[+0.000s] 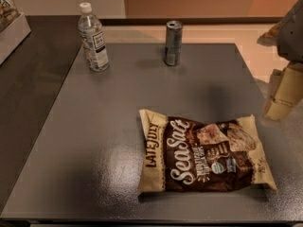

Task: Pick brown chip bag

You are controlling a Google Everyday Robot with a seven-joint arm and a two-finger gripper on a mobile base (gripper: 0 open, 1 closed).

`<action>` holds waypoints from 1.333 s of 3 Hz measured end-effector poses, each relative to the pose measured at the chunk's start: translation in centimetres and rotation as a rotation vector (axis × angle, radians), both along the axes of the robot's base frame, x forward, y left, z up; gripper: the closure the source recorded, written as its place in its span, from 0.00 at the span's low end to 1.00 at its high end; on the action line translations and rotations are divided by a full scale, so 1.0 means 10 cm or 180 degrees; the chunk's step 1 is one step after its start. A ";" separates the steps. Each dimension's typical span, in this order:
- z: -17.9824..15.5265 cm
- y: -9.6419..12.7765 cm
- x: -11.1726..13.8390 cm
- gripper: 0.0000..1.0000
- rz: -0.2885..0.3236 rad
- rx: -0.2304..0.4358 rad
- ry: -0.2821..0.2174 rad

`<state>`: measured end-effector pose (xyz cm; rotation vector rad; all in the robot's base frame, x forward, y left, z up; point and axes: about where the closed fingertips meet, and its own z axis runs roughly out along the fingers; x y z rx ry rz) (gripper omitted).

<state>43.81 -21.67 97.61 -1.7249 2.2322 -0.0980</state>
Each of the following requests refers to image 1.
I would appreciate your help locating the silver drink can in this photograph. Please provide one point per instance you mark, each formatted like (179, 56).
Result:
(174, 33)

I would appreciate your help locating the clear plastic water bottle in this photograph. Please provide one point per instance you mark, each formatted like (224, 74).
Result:
(91, 33)

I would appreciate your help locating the white snack box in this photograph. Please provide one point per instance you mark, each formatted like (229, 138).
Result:
(14, 28)

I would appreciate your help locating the brown Sea Salt chip bag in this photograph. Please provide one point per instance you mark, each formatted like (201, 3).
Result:
(189, 156)

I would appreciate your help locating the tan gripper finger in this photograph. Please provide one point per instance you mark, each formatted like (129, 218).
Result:
(285, 91)
(269, 38)

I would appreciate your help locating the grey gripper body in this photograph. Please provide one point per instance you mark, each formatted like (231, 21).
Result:
(293, 37)

